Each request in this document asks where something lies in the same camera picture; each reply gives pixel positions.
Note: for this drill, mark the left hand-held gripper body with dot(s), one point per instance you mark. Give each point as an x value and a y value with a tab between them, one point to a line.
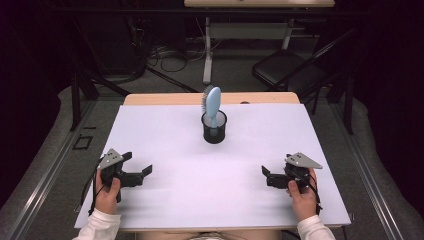
111	161

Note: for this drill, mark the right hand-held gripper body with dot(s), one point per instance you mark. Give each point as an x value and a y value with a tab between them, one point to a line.
301	161

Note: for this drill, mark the black mesh cup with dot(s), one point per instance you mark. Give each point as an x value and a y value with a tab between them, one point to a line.
215	136

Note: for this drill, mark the light blue hairbrush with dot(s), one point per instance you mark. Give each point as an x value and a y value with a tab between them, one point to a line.
213	103

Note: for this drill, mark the person's left hand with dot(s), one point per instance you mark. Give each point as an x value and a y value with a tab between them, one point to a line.
106	198

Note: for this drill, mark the person's right hand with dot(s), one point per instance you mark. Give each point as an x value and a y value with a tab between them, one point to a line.
305	203

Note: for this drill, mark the white table sheet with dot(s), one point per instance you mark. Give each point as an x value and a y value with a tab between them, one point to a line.
200	200

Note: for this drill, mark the wooden table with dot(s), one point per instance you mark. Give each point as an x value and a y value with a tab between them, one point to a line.
160	99

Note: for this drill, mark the black metal stand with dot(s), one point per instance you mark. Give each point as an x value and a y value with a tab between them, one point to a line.
349	106
76	100

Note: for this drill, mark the black folding chair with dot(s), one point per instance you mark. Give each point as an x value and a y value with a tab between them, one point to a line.
283	66

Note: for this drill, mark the white-framed desk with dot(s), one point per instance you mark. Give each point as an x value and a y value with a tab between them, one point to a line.
246	30

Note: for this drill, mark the metal floor rail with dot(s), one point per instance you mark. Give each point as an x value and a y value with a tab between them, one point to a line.
50	170
370	180

